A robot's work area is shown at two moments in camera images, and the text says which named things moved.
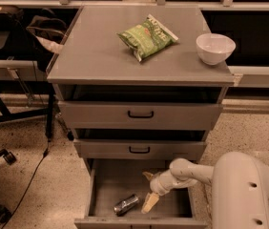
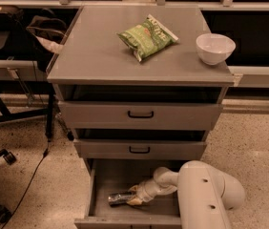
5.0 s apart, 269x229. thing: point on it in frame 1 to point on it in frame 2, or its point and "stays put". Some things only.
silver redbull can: [126, 204] to [118, 197]
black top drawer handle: [140, 116] stays put
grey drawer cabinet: [136, 82] stays put
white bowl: [214, 49] stays put
